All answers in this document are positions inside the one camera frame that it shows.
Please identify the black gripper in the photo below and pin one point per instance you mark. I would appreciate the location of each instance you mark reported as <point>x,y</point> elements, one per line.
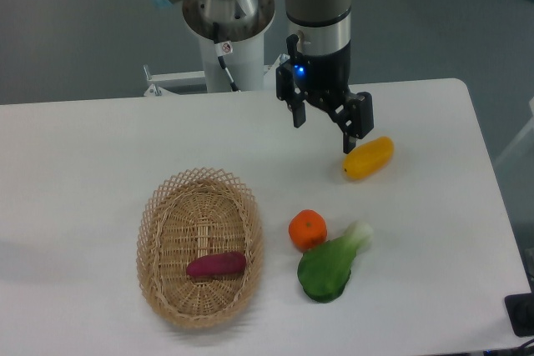
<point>325,80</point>

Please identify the purple sweet potato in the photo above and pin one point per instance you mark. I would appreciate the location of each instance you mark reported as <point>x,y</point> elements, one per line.
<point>217,264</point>

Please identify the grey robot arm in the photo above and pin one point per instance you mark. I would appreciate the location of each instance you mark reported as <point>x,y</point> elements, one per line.
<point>323,26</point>

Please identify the woven wicker basket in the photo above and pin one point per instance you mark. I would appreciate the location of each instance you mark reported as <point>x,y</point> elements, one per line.
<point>197,213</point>

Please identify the yellow mango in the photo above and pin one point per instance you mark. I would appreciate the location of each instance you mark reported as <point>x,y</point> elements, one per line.
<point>368,158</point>

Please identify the orange tangerine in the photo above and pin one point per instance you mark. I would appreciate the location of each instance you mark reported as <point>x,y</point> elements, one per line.
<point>307,229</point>

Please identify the green bok choy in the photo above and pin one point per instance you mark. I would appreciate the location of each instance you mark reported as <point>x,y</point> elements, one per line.
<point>324,271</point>

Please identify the black device at table edge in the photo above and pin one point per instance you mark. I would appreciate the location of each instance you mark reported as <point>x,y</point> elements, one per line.
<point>520,312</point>

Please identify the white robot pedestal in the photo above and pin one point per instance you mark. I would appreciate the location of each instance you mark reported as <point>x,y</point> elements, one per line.
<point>242,60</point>

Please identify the white metal base frame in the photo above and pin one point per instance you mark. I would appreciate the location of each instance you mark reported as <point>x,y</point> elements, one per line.
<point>159,84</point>

